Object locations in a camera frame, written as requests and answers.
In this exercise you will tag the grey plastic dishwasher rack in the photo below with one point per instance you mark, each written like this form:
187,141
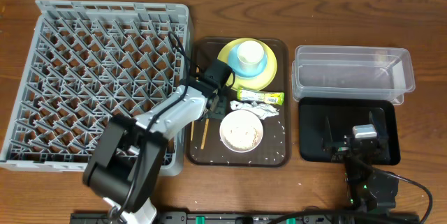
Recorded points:
88,61

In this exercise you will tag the green yellow snack wrapper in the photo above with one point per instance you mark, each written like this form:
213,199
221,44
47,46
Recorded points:
273,98

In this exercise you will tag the clear plastic container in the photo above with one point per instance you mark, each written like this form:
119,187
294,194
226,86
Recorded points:
352,72

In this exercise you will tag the light blue bowl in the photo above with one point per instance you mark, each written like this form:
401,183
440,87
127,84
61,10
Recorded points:
260,68

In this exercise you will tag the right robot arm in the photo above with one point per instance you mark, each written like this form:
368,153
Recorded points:
369,190

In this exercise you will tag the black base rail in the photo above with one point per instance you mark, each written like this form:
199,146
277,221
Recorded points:
178,217

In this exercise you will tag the dark brown serving tray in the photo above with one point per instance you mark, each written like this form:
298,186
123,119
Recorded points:
275,148

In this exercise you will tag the white tissue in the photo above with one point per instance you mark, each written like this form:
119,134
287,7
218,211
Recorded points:
261,110

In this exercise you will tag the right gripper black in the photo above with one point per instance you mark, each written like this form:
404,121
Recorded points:
344,147

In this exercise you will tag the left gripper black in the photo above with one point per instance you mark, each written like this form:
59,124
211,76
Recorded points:
216,107

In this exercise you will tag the white bowl with food residue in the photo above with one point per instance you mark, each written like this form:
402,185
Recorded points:
241,131

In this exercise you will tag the white cup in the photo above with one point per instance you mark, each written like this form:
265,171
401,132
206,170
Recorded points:
250,53

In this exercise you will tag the wooden chopstick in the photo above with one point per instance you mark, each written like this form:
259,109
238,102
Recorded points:
192,130
204,137

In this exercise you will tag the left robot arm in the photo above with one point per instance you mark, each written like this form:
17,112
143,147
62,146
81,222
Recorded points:
127,160

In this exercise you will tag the black tray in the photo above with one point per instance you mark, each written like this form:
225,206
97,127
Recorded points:
343,114

